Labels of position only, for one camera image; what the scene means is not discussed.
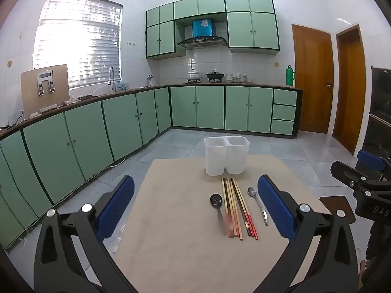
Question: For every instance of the white window blinds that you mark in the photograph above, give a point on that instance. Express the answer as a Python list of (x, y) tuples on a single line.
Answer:
[(79, 36)]

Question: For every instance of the plain wooden door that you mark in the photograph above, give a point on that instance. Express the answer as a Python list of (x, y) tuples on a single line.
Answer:
[(349, 91)]

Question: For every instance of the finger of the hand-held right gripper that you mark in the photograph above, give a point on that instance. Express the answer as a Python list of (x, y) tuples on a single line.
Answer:
[(371, 161), (351, 175)]

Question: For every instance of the white double utensil holder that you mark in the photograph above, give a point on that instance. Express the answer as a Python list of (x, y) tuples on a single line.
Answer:
[(226, 158)]

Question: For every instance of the chrome kitchen faucet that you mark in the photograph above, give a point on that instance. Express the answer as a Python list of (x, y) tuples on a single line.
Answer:
[(111, 70)]

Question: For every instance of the person's right forearm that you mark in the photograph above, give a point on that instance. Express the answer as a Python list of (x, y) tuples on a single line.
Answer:
[(381, 241)]

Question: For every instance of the black cooking pot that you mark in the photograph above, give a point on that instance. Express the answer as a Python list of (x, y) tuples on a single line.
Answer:
[(215, 75)]

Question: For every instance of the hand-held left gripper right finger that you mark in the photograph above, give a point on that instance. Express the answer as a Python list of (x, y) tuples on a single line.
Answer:
[(275, 207)]

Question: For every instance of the black spoon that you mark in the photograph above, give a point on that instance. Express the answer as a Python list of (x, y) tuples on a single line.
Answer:
[(216, 200)]

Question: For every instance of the silver metal spoon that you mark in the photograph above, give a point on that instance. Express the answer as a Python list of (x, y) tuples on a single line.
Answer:
[(252, 191)]

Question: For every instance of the cardboard box with water filter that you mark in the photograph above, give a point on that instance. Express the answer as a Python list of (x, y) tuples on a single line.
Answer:
[(30, 91)]

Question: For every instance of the metal kettle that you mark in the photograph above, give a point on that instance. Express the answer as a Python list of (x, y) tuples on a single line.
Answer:
[(150, 81)]

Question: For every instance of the grey metal bracket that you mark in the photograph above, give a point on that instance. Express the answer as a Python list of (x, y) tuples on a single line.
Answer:
[(45, 74)]

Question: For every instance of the green wall cabinets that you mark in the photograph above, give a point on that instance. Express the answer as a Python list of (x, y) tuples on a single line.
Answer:
[(262, 30)]

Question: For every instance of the chopstick with dark red end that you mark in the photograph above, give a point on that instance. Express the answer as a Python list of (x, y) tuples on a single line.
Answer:
[(248, 215), (244, 213)]

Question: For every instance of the bamboo chopstick red printed end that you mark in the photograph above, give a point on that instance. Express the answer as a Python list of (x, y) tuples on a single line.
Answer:
[(231, 208)]

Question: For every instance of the brown chopstick orange end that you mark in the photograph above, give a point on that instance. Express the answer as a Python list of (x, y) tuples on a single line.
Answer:
[(225, 207)]

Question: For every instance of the green thermos flask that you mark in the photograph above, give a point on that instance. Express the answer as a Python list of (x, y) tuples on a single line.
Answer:
[(289, 76)]

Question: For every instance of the white cooking pot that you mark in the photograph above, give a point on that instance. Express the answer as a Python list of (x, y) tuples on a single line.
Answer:
[(193, 74)]

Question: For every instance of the crumpled cloth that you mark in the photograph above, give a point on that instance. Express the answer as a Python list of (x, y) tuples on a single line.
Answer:
[(76, 98)]

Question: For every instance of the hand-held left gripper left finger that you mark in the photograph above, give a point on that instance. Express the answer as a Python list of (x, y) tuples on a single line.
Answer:
[(117, 207)]

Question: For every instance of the brown stool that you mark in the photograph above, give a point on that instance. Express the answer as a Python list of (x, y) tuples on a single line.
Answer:
[(336, 206)]

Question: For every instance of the dark display cabinet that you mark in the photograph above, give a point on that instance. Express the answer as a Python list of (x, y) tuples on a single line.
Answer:
[(380, 113)]

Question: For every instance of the green base cabinets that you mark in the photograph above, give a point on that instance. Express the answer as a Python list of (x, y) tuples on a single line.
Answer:
[(213, 106)]

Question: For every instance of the range hood with blue film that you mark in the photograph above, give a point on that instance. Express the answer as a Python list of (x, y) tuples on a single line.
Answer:
[(201, 41)]

